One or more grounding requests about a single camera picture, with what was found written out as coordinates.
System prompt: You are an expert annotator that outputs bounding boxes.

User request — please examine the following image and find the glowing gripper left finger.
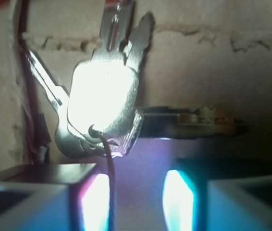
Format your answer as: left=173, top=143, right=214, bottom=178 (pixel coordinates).
left=0, top=163, right=110, bottom=231

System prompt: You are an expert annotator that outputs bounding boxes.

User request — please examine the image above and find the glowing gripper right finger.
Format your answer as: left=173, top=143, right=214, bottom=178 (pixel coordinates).
left=162, top=158, right=272, bottom=231

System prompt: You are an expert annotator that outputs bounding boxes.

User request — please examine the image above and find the silver key bunch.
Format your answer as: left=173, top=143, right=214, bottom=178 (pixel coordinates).
left=24, top=0, right=249, bottom=231

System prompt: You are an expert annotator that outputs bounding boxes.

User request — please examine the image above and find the brown paper bag tray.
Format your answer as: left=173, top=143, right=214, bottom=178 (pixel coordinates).
left=0, top=0, right=272, bottom=174

